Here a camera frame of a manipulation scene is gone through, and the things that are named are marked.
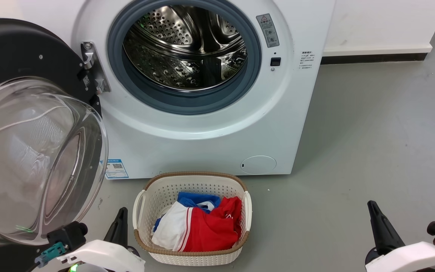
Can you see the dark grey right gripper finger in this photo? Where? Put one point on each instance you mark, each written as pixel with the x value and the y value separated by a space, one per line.
pixel 383 230

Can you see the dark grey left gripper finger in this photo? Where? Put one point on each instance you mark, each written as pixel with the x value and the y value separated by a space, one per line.
pixel 120 226

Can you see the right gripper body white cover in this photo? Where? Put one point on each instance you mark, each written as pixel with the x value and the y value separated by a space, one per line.
pixel 414 258

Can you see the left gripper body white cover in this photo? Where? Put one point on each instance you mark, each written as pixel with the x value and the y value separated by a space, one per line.
pixel 104 257

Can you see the black round glass washer door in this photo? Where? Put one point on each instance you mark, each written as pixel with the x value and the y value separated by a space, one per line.
pixel 32 158

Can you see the white front-load washing machine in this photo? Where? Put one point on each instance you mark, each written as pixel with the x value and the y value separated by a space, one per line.
pixel 202 143

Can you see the silver door hinge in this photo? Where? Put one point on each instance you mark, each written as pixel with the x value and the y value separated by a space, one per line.
pixel 96 68

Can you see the black door latch slot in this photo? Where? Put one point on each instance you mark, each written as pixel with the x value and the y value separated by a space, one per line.
pixel 275 61

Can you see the cream plastic laundry basket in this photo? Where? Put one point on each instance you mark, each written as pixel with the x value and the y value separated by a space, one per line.
pixel 161 192

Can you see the blue energy label sticker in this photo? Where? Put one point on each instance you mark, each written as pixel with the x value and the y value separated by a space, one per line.
pixel 117 169

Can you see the blue garment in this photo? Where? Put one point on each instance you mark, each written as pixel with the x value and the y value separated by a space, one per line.
pixel 196 199

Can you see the red and white garment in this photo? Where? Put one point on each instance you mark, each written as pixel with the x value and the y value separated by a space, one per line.
pixel 210 232

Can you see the round white filter cover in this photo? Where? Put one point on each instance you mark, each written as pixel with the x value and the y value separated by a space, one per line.
pixel 259 165

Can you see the stainless steel washer drum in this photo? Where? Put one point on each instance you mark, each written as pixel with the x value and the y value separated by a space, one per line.
pixel 183 56

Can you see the grey warning sticker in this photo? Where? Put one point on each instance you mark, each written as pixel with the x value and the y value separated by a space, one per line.
pixel 267 31

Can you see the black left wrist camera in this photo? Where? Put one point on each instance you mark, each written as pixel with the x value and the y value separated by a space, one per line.
pixel 68 234

